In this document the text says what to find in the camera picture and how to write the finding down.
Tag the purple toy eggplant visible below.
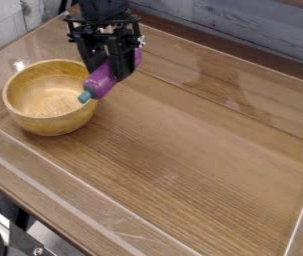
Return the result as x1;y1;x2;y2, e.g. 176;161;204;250
77;48;141;104

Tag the clear acrylic tray wall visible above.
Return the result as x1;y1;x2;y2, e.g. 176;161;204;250
0;17;303;256

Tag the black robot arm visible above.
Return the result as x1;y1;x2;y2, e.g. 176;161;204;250
64;0;145;81

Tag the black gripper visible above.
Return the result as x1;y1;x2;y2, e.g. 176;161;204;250
64;11;145;81

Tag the brown wooden bowl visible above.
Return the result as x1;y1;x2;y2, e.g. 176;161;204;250
1;59;97;136

